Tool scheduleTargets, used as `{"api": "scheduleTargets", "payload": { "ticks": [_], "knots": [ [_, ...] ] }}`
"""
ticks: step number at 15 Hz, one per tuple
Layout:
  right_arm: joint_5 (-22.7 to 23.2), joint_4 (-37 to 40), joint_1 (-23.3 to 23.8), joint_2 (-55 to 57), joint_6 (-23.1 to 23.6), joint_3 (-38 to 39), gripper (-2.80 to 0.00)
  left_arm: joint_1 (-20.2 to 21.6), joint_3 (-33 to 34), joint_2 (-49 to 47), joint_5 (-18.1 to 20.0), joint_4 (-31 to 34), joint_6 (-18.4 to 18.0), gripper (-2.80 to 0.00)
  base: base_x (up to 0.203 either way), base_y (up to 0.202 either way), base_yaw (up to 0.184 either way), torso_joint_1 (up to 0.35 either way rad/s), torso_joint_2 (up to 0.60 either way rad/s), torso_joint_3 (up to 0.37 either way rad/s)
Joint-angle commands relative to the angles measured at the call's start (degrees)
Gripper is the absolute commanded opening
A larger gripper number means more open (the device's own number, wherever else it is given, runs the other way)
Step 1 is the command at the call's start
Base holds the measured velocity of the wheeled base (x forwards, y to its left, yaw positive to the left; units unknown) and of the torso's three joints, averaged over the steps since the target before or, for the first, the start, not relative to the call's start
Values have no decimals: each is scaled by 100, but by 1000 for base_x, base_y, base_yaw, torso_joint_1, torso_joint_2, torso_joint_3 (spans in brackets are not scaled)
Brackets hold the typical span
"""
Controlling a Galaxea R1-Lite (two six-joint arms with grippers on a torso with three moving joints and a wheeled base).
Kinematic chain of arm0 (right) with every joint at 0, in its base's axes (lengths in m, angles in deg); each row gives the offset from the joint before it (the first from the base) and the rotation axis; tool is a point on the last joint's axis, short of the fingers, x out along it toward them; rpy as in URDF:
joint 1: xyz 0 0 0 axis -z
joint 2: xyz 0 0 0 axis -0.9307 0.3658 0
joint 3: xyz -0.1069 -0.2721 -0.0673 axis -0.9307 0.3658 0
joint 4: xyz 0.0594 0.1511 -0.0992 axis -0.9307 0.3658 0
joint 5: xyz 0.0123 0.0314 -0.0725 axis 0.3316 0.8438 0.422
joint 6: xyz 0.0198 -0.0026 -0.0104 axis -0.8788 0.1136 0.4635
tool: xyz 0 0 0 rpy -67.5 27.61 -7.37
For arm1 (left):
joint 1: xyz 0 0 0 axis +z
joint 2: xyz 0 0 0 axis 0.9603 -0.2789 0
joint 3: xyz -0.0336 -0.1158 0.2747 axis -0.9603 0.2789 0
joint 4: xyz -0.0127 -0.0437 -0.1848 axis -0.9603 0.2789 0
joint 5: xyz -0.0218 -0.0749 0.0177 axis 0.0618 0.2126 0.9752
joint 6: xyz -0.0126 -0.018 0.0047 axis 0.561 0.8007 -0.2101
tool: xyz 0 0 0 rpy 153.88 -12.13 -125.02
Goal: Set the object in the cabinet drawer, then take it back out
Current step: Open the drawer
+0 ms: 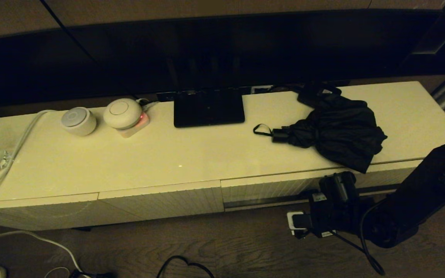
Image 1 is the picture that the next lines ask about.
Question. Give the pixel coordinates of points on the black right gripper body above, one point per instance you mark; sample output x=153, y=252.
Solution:
x=334, y=216

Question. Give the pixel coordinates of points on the white cabinet drawer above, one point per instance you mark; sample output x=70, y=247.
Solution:
x=269, y=189

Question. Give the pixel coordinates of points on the black umbrella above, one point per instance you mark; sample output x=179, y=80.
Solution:
x=338, y=131

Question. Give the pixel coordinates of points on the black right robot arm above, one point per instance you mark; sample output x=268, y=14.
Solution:
x=431, y=181

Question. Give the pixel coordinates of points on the white low TV cabinet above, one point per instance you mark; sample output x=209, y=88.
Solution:
x=207, y=154

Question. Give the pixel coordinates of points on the small black box with sticker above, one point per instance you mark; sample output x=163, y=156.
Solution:
x=310, y=96

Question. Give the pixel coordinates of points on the white ribbed cabinet front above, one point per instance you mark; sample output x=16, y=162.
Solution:
x=160, y=200
x=37, y=214

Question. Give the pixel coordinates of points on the black flat television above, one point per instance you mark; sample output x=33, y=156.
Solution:
x=207, y=50

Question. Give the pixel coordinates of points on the white round dome device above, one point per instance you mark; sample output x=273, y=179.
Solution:
x=122, y=113

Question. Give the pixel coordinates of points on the black floor plug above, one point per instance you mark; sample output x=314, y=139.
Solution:
x=99, y=275

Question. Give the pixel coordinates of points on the white speaker with grey top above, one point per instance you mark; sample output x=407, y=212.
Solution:
x=78, y=121

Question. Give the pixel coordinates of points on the white framed wrist camera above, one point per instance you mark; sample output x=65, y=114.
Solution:
x=301, y=221

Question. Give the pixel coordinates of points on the black television base plate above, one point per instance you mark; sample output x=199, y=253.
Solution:
x=209, y=110

